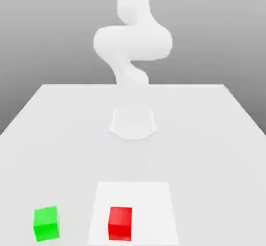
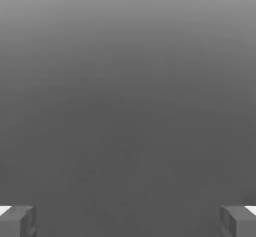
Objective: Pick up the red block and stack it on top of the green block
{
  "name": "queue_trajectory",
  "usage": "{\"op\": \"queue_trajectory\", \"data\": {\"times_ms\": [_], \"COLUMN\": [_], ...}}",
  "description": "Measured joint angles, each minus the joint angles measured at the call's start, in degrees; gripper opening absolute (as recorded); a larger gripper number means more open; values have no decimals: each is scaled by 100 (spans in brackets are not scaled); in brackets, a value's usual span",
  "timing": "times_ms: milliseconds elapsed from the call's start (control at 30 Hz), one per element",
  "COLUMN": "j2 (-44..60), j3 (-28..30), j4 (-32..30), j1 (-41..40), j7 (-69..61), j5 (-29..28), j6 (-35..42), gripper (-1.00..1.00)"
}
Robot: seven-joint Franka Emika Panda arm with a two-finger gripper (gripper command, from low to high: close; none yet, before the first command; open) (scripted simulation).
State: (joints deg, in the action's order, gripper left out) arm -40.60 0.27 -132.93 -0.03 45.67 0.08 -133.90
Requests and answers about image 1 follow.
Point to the small green cube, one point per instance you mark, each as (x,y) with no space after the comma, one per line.
(46,223)

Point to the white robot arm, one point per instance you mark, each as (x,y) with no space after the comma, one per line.
(133,42)

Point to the small red cube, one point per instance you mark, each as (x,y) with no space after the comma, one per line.
(120,223)

